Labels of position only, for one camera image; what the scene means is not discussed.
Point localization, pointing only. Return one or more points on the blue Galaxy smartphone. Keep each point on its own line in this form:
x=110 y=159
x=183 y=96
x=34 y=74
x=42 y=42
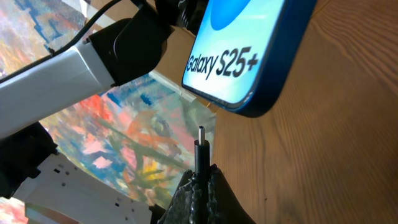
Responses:
x=243 y=52

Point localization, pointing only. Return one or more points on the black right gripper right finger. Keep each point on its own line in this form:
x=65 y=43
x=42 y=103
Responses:
x=222 y=205

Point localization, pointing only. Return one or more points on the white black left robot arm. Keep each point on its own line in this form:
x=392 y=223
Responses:
x=131 y=48

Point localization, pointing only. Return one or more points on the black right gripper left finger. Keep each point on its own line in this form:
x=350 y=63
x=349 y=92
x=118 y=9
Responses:
x=184 y=206

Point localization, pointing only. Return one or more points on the colourful patterned floor mat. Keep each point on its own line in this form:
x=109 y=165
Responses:
x=67 y=98

